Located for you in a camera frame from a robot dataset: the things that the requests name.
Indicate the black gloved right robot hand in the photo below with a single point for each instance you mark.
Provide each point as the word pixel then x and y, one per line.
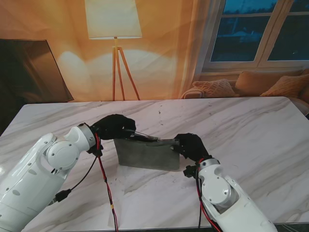
pixel 192 147

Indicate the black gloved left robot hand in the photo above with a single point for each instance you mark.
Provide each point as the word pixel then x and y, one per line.
pixel 113 126

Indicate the grey felt zip pouch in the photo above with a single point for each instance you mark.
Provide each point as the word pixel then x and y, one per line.
pixel 147 154

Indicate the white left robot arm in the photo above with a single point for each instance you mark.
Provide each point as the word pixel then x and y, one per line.
pixel 41 176

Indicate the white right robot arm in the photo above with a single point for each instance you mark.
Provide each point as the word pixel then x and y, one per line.
pixel 231 198

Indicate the beige throw blanket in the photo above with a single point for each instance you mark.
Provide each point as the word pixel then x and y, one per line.
pixel 190 93

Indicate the cream knitted cushion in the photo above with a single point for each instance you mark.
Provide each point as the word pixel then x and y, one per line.
pixel 214 88

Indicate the sheer cream curtain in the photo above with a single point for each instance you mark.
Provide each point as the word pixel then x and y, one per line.
pixel 193 48

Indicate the dark flat screen panel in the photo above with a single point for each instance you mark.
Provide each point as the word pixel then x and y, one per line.
pixel 26 72

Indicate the floor lamp with tripod legs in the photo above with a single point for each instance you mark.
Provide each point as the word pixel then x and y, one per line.
pixel 113 19

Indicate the orange knitted cushion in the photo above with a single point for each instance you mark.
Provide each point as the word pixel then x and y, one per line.
pixel 287 87

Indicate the beige sofa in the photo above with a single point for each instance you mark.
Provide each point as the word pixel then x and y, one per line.
pixel 303 104

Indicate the white framed window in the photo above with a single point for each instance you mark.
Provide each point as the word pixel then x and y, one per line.
pixel 241 36

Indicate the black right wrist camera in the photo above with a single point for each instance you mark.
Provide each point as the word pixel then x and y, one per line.
pixel 190 171

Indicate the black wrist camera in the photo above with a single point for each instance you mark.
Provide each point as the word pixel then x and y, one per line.
pixel 95 150
pixel 190 171

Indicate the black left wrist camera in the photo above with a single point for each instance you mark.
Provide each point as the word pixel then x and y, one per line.
pixel 95 150

